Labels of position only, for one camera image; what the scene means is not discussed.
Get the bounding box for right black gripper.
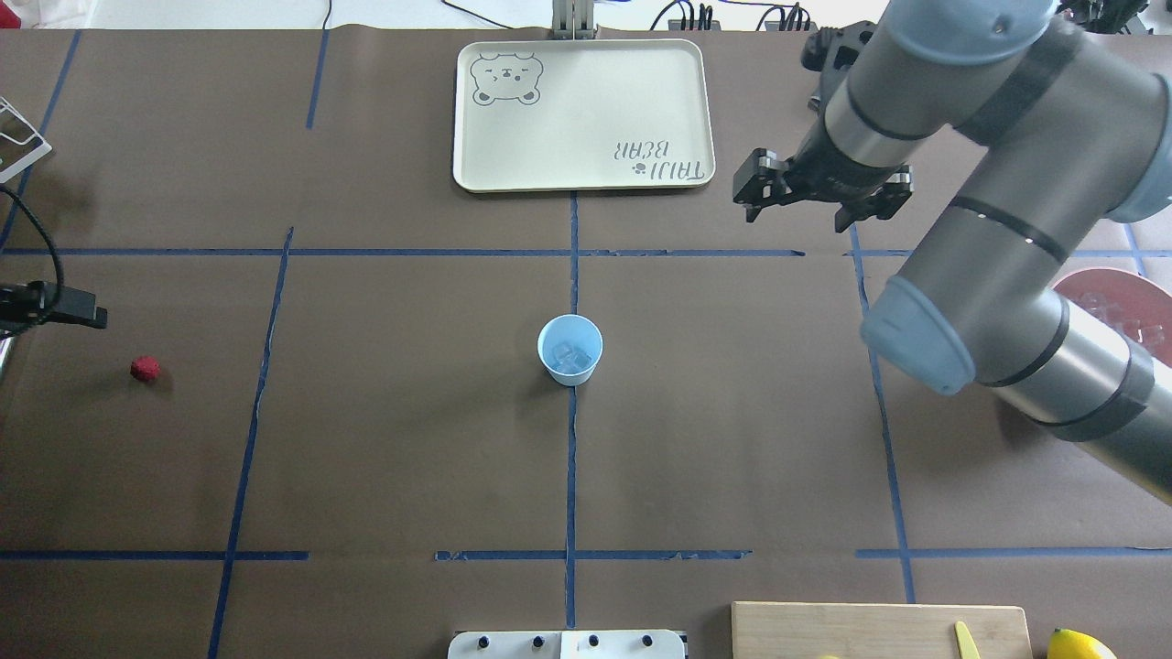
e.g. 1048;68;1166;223
733;147;914;233

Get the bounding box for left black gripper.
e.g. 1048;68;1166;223
1;281;108;330

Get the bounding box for red strawberry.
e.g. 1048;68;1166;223
129;355;162;383

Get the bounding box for light blue plastic cup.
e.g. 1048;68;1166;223
537;314;604;387

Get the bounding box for clear ice cubes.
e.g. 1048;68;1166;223
1074;292;1167;349

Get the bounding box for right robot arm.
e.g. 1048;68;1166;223
733;1;1171;502

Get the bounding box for cream bear serving tray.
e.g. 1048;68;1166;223
452;38;716;193

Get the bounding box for pink bowl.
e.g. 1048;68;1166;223
1052;266;1171;347

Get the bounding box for wooden cutting board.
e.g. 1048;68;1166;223
730;602;1033;658

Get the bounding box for yellow plastic knife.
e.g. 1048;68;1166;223
954;621;981;659

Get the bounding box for yellow lemon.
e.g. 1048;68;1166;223
1045;627;1117;659

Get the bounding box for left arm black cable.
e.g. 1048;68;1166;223
0;183;64;303

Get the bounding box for white wire cup rack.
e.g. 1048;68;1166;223
1;97;53;184

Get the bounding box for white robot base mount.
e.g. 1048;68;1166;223
447;629;689;658

